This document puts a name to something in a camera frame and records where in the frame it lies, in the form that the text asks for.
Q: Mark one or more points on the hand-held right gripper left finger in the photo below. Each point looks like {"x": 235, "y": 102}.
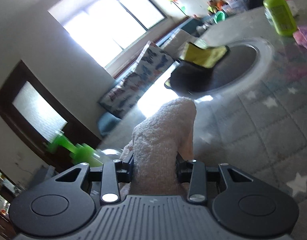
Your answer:
{"x": 127, "y": 170}

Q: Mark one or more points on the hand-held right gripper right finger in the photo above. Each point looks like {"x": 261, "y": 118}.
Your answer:
{"x": 181, "y": 171}

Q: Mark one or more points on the pale pink terry towel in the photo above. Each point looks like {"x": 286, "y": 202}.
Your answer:
{"x": 158, "y": 142}

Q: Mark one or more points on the clear green pump bottle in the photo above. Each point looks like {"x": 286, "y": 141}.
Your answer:
{"x": 81, "y": 152}

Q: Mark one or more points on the teal bench sofa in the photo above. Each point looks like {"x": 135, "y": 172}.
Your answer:
{"x": 108, "y": 122}

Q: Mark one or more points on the quilted star table cover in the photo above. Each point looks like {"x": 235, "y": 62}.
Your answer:
{"x": 256, "y": 130}

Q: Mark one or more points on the butterfly print cushion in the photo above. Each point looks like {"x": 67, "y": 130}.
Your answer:
{"x": 148, "y": 67}

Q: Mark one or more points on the dark door with frosted glass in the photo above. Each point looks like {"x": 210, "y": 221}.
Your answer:
{"x": 38, "y": 110}

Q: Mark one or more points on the round black induction cooktop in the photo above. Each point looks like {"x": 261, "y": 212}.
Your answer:
{"x": 233, "y": 65}

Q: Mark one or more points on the yellow and grey microfiber cloth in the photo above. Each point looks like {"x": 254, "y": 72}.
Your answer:
{"x": 201, "y": 53}

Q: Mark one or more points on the cluttered low shelf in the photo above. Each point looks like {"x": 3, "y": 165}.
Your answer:
{"x": 3, "y": 187}

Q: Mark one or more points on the white cushion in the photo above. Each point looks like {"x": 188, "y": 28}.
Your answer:
{"x": 176, "y": 40}

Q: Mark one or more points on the window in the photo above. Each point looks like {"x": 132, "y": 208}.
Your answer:
{"x": 106, "y": 25}

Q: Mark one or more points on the green plastic basin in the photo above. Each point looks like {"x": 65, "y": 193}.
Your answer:
{"x": 220, "y": 17}

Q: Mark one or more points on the brown teddy bear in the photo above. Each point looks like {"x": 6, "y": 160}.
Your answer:
{"x": 212, "y": 8}

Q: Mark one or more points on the orange plush toy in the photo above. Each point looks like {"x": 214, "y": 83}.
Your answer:
{"x": 220, "y": 4}

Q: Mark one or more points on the clear plastic storage box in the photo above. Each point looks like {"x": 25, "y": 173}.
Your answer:
{"x": 237, "y": 5}

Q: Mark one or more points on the pink and purple cloth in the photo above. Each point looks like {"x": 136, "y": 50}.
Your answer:
{"x": 306, "y": 36}

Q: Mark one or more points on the green plastic bottle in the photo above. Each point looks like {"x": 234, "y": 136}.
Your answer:
{"x": 281, "y": 15}

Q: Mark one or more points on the white tissue pack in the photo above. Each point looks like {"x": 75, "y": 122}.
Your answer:
{"x": 292, "y": 6}

